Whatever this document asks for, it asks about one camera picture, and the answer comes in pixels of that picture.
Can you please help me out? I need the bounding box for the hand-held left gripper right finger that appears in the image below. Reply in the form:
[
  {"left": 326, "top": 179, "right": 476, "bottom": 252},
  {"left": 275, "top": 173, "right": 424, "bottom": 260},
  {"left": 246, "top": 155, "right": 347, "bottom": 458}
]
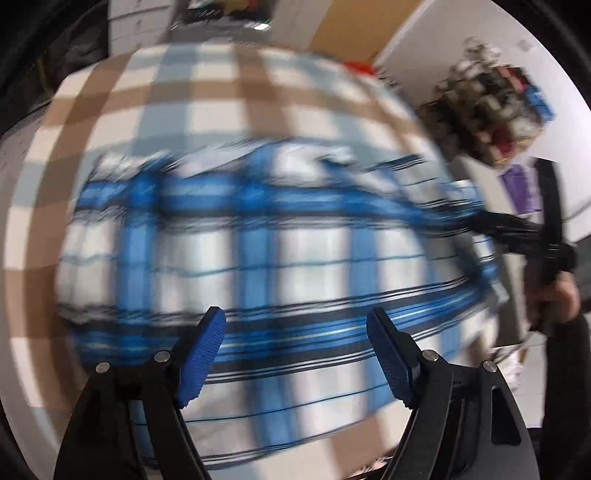
[{"left": 366, "top": 307, "right": 541, "bottom": 480}]

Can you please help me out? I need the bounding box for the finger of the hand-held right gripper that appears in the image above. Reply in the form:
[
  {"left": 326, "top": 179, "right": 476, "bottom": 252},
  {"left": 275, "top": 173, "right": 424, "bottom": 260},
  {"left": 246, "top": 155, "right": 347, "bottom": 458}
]
[{"left": 466, "top": 210, "right": 542, "bottom": 253}]

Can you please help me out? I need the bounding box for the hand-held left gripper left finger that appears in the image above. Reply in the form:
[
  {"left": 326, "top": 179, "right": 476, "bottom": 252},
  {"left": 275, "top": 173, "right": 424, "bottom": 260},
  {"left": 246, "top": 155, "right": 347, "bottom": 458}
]
[{"left": 53, "top": 306, "right": 227, "bottom": 480}]

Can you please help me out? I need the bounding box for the blue plaid shirt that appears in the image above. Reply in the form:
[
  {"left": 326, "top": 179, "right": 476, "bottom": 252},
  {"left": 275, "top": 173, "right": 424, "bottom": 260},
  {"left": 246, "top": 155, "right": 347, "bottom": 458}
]
[{"left": 53, "top": 138, "right": 509, "bottom": 457}]

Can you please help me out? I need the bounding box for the person's right forearm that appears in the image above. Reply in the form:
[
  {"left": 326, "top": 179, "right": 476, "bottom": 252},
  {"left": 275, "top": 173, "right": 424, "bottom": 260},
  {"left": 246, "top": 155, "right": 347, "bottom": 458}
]
[{"left": 540, "top": 314, "right": 591, "bottom": 480}]

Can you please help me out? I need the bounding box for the person's right hand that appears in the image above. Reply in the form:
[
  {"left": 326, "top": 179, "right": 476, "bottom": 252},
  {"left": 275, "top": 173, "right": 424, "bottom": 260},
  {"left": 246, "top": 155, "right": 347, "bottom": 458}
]
[{"left": 529, "top": 274, "right": 583, "bottom": 334}]

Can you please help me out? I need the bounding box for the purple bag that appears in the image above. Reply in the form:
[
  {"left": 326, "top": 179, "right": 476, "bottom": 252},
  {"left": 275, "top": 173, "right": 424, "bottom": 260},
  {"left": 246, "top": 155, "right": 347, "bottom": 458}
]
[{"left": 501, "top": 165, "right": 543, "bottom": 215}]

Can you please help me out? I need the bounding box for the wooden shoe rack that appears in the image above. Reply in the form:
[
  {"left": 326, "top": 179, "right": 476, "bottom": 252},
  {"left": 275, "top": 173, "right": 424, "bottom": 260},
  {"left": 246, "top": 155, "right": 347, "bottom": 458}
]
[{"left": 418, "top": 37, "right": 555, "bottom": 174}]

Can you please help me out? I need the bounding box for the tan wooden door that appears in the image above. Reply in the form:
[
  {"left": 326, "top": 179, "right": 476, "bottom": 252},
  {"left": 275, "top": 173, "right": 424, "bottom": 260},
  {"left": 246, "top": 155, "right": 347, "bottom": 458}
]
[{"left": 309, "top": 0, "right": 437, "bottom": 63}]

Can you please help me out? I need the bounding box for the checkered bed cover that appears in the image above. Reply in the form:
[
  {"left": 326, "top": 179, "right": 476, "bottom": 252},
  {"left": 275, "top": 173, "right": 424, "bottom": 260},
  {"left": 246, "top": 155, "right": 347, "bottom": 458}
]
[{"left": 0, "top": 41, "right": 462, "bottom": 480}]

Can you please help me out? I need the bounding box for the white desk with drawers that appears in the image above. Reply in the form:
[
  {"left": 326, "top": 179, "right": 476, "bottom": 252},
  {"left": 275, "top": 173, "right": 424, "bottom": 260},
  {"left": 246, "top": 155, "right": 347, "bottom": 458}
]
[{"left": 108, "top": 0, "right": 181, "bottom": 56}]

